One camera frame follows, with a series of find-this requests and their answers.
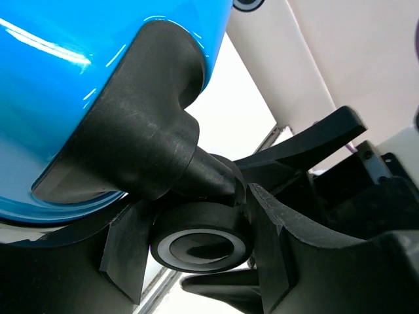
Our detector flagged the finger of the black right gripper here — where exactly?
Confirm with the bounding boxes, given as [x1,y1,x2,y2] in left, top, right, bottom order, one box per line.
[181,270,262,313]

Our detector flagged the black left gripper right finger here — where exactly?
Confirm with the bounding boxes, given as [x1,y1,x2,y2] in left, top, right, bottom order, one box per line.
[247,184,418,313]

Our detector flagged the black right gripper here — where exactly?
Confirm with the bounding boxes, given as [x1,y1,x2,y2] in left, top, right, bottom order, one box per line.
[236,106,418,239]

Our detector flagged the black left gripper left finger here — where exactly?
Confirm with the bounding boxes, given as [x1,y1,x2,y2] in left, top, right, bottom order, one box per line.
[1,199,153,313]

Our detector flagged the blue kids suitcase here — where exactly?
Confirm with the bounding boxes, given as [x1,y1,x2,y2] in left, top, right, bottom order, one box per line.
[0,0,266,274]

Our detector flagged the white right side panel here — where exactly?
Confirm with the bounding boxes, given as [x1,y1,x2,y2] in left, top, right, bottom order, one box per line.
[227,1,336,132]

